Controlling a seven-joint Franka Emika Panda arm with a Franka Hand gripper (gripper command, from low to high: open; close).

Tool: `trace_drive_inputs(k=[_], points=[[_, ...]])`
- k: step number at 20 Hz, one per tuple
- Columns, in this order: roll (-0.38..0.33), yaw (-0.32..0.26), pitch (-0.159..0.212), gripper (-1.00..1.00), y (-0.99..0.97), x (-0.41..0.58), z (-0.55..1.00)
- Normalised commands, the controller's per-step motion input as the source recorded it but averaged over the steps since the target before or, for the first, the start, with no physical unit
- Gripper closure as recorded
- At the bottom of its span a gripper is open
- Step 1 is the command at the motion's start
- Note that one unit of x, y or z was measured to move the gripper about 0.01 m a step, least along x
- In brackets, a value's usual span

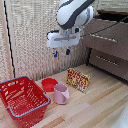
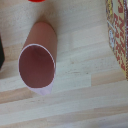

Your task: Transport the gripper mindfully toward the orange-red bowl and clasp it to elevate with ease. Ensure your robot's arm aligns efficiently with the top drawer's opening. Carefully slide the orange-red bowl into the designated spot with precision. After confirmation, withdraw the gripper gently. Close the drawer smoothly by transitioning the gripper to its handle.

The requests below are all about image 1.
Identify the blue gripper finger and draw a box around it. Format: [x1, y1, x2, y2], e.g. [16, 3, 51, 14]
[65, 47, 72, 56]
[53, 48, 59, 58]

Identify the pink mug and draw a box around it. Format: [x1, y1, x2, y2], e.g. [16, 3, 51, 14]
[52, 83, 71, 106]

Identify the silver drawer handle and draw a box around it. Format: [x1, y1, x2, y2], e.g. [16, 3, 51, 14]
[89, 32, 118, 43]
[95, 55, 120, 67]

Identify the woven beige screen panel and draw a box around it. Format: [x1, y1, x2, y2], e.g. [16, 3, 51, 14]
[0, 0, 101, 83]

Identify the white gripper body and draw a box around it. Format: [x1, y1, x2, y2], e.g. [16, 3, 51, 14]
[45, 29, 82, 50]

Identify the red plate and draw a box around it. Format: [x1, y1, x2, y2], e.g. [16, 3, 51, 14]
[41, 77, 59, 93]

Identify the brown wooden dresser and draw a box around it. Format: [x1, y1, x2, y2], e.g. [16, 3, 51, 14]
[81, 9, 128, 83]

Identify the black cable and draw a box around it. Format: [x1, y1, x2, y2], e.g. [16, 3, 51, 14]
[82, 15, 128, 37]

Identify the red plastic shopping basket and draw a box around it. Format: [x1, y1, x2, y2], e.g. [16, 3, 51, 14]
[0, 75, 52, 128]

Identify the yellow red snack box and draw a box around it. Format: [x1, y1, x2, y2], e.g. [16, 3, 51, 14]
[65, 67, 92, 94]

